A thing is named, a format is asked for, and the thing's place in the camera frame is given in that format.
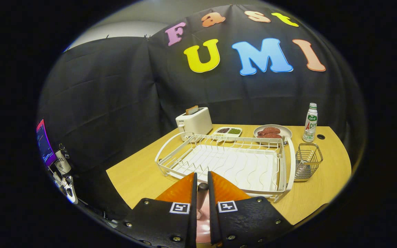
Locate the white toaster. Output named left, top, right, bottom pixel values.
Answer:
left=175, top=107, right=213, bottom=142

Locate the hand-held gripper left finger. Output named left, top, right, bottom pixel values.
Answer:
left=116, top=172, right=198, bottom=248

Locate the white and black equipment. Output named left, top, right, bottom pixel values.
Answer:
left=49, top=167, right=79, bottom=205

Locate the grey round plate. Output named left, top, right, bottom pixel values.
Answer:
left=253, top=124, right=293, bottom=140

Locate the wooden-handled metal spoon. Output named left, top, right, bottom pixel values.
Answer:
left=196, top=183, right=208, bottom=221

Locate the white plastic drink bottle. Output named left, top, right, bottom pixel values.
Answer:
left=302, top=103, right=318, bottom=143

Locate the white wire dish rack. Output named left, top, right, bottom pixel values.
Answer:
left=155, top=132, right=296, bottom=203

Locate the white divided bean tray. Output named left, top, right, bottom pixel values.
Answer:
left=212, top=126, right=243, bottom=142

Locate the pink plate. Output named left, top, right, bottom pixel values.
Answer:
left=196, top=203, right=213, bottom=243

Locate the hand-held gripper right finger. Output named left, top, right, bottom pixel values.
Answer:
left=207, top=171, right=293, bottom=248

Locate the computer monitor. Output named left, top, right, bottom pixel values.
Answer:
left=36, top=119, right=58, bottom=167

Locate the white printed cup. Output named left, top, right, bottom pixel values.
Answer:
left=54, top=150, right=72, bottom=175

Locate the metal wire basket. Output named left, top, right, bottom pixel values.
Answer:
left=294, top=143, right=324, bottom=182

